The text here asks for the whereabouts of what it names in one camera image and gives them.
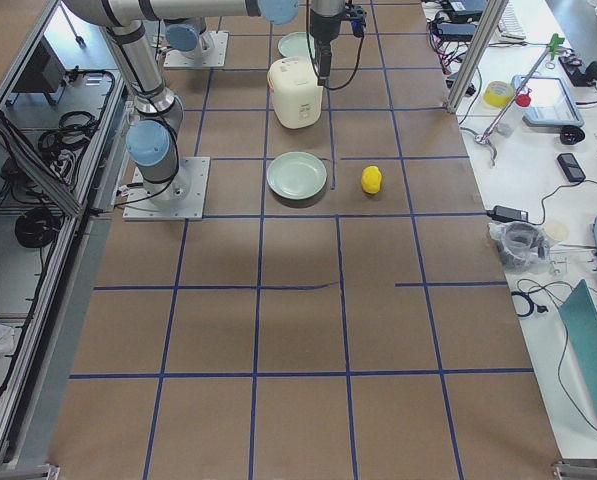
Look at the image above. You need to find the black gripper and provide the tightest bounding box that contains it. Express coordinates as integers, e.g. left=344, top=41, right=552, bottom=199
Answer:
left=309, top=0, right=342, bottom=85

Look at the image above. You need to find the cream rice cooker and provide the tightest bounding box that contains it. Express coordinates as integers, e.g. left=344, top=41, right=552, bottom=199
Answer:
left=267, top=56, right=323, bottom=129

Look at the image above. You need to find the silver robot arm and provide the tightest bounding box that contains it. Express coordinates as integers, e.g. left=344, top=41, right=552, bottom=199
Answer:
left=66, top=0, right=300, bottom=206
left=164, top=17, right=214, bottom=59

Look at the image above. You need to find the far green plate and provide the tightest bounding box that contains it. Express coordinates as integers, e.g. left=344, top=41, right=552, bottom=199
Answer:
left=278, top=31, right=315, bottom=57

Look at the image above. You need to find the green plate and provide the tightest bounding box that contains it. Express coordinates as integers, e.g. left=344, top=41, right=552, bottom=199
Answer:
left=278, top=31, right=315, bottom=57
left=266, top=151, right=327, bottom=200

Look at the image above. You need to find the near green plate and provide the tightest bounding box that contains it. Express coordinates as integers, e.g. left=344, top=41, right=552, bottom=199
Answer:
left=266, top=151, right=327, bottom=200

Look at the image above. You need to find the yellow tape roll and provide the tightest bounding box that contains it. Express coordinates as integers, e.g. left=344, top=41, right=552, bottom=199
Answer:
left=483, top=80, right=515, bottom=109

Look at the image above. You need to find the metal grabber stick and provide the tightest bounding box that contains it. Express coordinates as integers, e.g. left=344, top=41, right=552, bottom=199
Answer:
left=474, top=33, right=565, bottom=165

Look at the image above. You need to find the red capped bottle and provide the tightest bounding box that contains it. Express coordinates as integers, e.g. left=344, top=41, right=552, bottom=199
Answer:
left=496, top=91, right=532, bottom=138

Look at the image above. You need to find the black power adapter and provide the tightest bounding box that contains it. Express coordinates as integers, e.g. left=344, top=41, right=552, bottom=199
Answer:
left=486, top=205, right=529, bottom=223

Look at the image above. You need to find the black round cap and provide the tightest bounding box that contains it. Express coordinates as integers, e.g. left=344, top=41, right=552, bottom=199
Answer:
left=559, top=125, right=586, bottom=146

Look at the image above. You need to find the black phone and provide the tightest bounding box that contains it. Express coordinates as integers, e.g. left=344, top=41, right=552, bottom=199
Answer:
left=557, top=153, right=586, bottom=183

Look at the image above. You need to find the teal laptop lid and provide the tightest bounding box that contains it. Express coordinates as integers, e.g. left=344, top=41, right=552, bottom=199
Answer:
left=558, top=278, right=597, bottom=445

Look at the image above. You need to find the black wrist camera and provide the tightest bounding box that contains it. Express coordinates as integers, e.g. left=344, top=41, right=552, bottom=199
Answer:
left=344, top=1, right=366, bottom=39

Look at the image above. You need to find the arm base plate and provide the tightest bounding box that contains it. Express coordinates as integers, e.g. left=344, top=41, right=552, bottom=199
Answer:
left=123, top=157, right=211, bottom=221
left=164, top=25, right=229, bottom=69

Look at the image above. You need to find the aluminium frame post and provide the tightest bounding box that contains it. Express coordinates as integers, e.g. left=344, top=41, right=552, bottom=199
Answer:
left=445, top=0, right=508, bottom=113

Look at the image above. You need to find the bagged black cable roll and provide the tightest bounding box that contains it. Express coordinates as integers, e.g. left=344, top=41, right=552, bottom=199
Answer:
left=487, top=221, right=551, bottom=272

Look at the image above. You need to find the aluminium side cabinet frame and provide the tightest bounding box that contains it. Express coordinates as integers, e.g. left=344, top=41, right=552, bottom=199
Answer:
left=0, top=1, right=124, bottom=465

